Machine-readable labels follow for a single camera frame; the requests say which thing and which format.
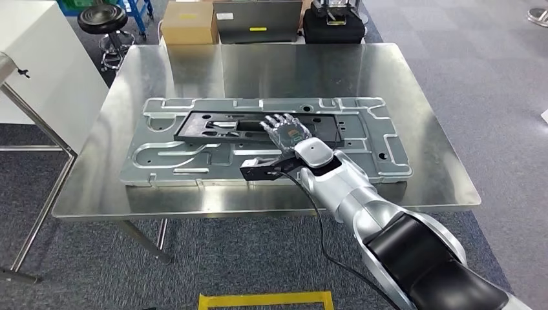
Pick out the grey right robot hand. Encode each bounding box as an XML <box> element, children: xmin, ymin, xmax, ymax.
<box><xmin>258</xmin><ymin>113</ymin><xmax>313</xmax><ymax>155</ymax></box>

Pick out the long black plastic car part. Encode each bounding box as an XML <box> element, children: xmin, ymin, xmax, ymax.
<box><xmin>173</xmin><ymin>110</ymin><xmax>343</xmax><ymax>149</ymax></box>

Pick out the stainless steel workbench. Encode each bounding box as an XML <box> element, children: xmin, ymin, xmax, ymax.
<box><xmin>51</xmin><ymin>43</ymin><xmax>483</xmax><ymax>265</ymax></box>

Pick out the pressed silver metal panel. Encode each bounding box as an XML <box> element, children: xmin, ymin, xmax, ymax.
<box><xmin>120</xmin><ymin>97</ymin><xmax>414</xmax><ymax>188</ymax></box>

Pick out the black equipment bag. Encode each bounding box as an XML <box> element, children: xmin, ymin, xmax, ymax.
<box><xmin>302</xmin><ymin>0</ymin><xmax>366</xmax><ymax>45</ymax></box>

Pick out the grey hard case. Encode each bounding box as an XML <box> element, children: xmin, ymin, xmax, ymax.
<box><xmin>213</xmin><ymin>0</ymin><xmax>304</xmax><ymax>45</ymax></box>

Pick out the brown cardboard box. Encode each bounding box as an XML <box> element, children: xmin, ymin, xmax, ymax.
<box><xmin>160</xmin><ymin>0</ymin><xmax>219</xmax><ymax>46</ymax></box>

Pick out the black round stool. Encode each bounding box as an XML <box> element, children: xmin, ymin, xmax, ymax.
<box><xmin>77</xmin><ymin>4</ymin><xmax>136</xmax><ymax>73</ymax></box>

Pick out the stainless steel table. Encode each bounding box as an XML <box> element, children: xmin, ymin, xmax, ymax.
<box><xmin>0</xmin><ymin>51</ymin><xmax>79</xmax><ymax>285</ymax></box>

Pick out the white cabinet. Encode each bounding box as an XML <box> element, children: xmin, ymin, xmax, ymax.
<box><xmin>0</xmin><ymin>0</ymin><xmax>110</xmax><ymax>155</ymax></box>

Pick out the silver chair base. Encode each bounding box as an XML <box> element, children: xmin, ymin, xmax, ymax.
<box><xmin>526</xmin><ymin>7</ymin><xmax>548</xmax><ymax>28</ymax></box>

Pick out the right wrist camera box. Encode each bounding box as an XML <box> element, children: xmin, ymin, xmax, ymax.
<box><xmin>238</xmin><ymin>157</ymin><xmax>281</xmax><ymax>181</ymax></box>

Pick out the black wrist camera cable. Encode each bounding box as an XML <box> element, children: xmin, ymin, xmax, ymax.
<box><xmin>273</xmin><ymin>170</ymin><xmax>401</xmax><ymax>310</ymax></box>

